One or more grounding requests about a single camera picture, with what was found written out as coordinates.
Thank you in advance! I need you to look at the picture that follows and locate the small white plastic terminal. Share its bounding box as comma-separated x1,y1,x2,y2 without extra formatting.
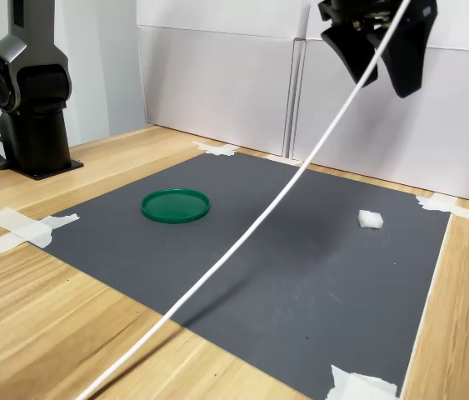
357,209,385,231

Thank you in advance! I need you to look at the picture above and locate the round green lid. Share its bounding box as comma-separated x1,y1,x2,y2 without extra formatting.
141,188,211,225

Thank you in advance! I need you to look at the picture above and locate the dark grey mat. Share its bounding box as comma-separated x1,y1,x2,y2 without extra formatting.
29,152,454,400

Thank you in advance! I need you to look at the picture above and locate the thin white tape strip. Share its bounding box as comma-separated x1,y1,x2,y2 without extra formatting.
398,212,455,400

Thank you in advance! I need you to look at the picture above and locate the white camera cable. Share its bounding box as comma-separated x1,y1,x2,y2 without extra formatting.
74,0,413,400

